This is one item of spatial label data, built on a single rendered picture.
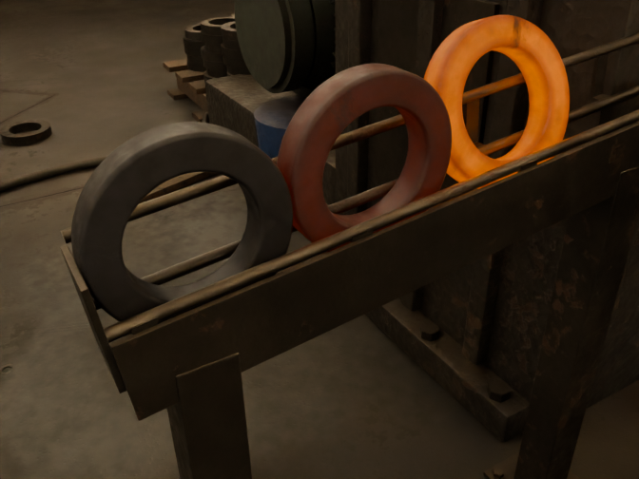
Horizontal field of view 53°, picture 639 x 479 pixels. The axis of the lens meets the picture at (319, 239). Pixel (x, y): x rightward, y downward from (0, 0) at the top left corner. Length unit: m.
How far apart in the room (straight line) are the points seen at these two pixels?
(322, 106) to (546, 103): 0.30
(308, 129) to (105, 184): 0.17
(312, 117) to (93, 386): 0.98
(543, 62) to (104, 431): 1.00
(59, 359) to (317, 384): 0.56
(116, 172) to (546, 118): 0.47
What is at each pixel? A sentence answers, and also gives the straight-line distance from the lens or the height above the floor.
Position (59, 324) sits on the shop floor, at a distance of 1.62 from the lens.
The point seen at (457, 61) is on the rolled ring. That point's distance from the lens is 0.68.
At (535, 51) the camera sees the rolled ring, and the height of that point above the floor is 0.74.
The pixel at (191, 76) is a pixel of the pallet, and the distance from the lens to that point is 2.82.
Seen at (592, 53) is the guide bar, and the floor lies 0.72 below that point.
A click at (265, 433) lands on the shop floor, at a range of 1.26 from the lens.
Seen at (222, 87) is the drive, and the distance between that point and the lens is 2.28.
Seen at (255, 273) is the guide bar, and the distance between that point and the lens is 0.55.
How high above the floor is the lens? 0.92
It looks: 31 degrees down
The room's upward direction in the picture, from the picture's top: 1 degrees counter-clockwise
